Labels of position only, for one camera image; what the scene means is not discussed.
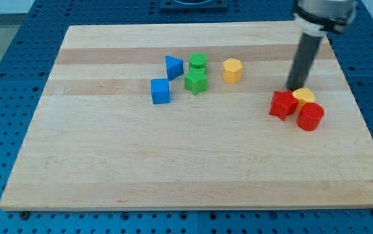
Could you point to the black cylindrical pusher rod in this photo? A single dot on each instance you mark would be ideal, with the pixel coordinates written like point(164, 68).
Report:
point(303, 60)

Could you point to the yellow heart block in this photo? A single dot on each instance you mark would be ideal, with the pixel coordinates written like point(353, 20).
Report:
point(304, 96)

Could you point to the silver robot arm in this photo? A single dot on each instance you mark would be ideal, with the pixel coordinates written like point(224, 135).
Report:
point(316, 18)

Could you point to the yellow hexagon block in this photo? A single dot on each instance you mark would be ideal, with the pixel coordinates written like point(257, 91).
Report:
point(232, 70)

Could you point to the red star block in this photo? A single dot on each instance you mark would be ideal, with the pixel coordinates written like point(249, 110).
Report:
point(283, 104)

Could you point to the red cylinder block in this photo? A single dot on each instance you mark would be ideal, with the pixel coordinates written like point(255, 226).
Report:
point(310, 116)

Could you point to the green cylinder block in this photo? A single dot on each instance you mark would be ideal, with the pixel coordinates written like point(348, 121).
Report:
point(198, 61)

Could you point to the green star block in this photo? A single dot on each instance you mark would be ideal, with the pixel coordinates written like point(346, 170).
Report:
point(196, 80)

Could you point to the blue triangle block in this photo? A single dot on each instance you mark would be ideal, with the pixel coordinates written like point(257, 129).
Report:
point(174, 67)

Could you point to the blue cube block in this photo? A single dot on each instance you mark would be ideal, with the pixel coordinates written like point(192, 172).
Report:
point(160, 91)

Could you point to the wooden board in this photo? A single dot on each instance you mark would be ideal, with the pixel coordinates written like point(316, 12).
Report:
point(96, 141)

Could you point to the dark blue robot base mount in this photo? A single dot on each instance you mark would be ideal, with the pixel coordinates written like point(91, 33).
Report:
point(193, 4)

